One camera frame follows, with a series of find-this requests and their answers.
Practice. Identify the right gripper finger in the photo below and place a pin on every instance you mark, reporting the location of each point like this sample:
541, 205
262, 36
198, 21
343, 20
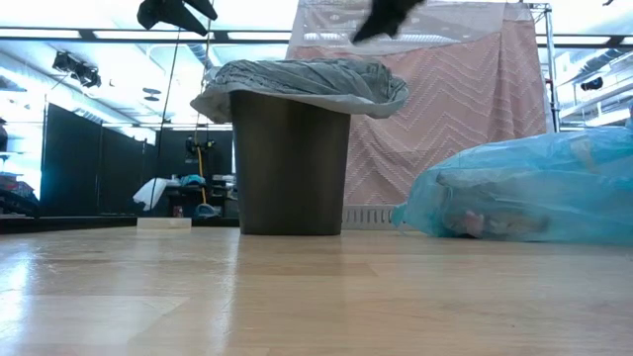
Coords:
388, 15

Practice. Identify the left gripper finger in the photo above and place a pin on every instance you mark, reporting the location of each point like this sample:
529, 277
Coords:
205, 7
165, 12

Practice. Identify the grey plastic trash bag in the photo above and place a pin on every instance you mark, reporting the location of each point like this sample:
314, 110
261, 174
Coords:
306, 81

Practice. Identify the blue plastic trash bag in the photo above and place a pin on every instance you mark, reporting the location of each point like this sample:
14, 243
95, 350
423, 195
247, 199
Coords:
534, 188

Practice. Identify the dark brown trash bin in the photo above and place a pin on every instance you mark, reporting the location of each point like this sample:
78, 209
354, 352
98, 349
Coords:
292, 168

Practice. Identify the black ceiling light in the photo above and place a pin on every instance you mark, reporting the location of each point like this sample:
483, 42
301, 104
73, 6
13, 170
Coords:
76, 69

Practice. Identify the pink chevron cloth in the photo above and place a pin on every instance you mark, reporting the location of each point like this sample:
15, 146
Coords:
460, 114

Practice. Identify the metal rolling rack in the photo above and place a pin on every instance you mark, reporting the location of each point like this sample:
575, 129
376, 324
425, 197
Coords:
550, 74

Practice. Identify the white cloth heap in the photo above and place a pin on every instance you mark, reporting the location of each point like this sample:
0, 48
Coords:
151, 193

